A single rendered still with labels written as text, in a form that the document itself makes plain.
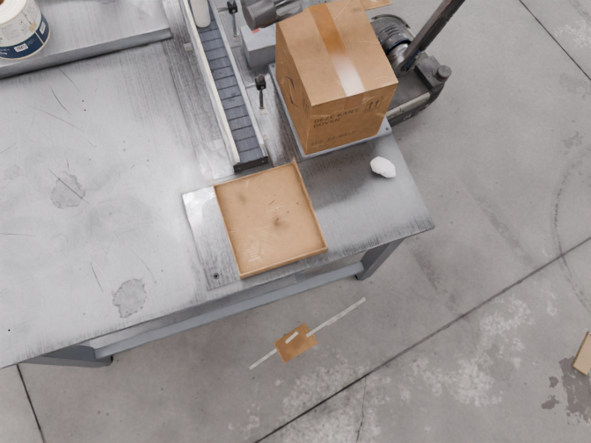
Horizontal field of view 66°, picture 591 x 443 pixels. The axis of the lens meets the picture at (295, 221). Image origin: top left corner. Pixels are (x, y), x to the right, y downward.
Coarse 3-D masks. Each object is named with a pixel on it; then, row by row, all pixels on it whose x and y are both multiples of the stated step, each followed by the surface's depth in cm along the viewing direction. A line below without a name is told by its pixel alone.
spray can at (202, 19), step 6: (192, 0) 139; (198, 0) 139; (204, 0) 140; (192, 6) 142; (198, 6) 141; (204, 6) 142; (198, 12) 143; (204, 12) 144; (198, 18) 146; (204, 18) 146; (198, 24) 148; (204, 24) 148
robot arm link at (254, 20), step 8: (240, 0) 98; (248, 0) 96; (256, 0) 96; (264, 0) 97; (248, 8) 96; (256, 8) 96; (264, 8) 97; (272, 8) 97; (248, 16) 98; (256, 16) 96; (264, 16) 97; (272, 16) 98; (248, 24) 100; (256, 24) 98; (264, 24) 99
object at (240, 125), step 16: (208, 32) 149; (208, 48) 147; (224, 48) 147; (208, 64) 145; (224, 64) 145; (224, 80) 143; (224, 96) 141; (240, 96) 142; (224, 112) 140; (240, 112) 140; (240, 128) 138; (240, 144) 136; (256, 144) 136; (240, 160) 134
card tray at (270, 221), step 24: (288, 168) 139; (216, 192) 136; (240, 192) 136; (264, 192) 136; (288, 192) 137; (240, 216) 133; (264, 216) 134; (288, 216) 134; (312, 216) 134; (240, 240) 131; (264, 240) 131; (288, 240) 132; (312, 240) 132; (240, 264) 129; (264, 264) 129
